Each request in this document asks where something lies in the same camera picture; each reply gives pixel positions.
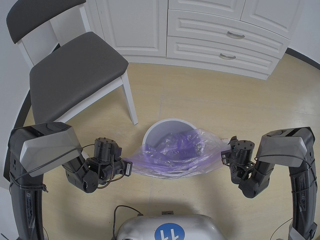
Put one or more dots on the purple plastic bag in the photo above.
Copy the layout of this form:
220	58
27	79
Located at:
175	154

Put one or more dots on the white wardrobe with drawers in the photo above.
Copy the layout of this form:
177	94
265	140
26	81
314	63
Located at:
205	21

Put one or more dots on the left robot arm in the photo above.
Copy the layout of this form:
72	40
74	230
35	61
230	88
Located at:
47	144

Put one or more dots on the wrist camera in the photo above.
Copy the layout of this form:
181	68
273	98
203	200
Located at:
118	151
234	141

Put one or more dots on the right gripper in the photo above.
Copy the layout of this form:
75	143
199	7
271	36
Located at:
231	157

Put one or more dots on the white trash bin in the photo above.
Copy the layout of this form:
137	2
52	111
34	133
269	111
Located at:
162	129

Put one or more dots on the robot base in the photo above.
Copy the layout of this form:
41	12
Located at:
170	226

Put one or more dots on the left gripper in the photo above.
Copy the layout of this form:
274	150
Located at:
127	168

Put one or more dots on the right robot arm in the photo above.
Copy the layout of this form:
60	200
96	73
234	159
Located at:
282	146

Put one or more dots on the white chair with grey seat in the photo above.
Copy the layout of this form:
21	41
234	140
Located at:
75	71

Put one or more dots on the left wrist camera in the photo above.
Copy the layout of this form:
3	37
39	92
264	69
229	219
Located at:
118	151

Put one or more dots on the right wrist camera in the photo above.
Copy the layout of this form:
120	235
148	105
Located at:
234	141

